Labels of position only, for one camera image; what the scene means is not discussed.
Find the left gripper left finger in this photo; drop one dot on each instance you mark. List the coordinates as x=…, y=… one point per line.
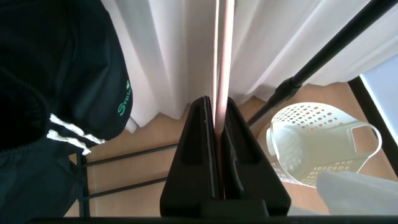
x=189, y=186

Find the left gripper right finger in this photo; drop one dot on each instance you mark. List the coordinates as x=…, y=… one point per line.
x=255, y=186

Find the white printed shirt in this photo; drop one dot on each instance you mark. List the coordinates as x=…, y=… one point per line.
x=357, y=193

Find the pink clothes hanger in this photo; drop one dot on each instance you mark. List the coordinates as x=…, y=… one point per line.
x=225, y=62

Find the black shorts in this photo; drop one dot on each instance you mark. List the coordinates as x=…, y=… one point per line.
x=62, y=62

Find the white laundry basket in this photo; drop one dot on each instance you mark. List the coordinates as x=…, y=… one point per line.
x=311, y=149

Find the black clothes rack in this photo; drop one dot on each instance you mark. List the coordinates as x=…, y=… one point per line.
x=326, y=46

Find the beige curtain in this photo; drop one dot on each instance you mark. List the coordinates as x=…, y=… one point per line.
x=174, y=46

